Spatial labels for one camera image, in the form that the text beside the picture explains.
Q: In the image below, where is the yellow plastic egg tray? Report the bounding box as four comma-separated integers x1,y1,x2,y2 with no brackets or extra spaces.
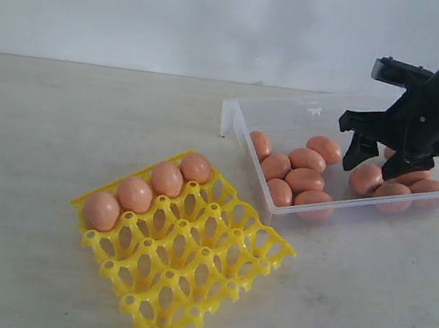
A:
79,171,295,328

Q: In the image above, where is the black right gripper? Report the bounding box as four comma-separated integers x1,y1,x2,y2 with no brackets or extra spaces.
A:
339,87,439,181

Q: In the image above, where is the clear plastic container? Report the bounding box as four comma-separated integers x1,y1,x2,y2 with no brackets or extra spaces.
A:
220,93,439,230

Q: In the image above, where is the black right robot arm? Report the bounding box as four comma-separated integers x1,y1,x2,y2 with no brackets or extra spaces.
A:
339,57,439,180

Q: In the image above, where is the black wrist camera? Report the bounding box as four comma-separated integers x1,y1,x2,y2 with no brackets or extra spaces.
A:
370,56,433,88

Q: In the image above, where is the brown egg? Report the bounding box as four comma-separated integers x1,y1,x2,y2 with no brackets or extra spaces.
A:
394,170,431,187
250,130,272,162
292,187,337,224
372,182,412,213
306,136,343,165
116,176,153,214
383,147,395,160
267,178,293,208
180,152,213,184
150,161,184,198
349,163,384,196
407,176,439,214
285,168,325,194
288,148,327,173
261,152,292,181
82,191,120,232

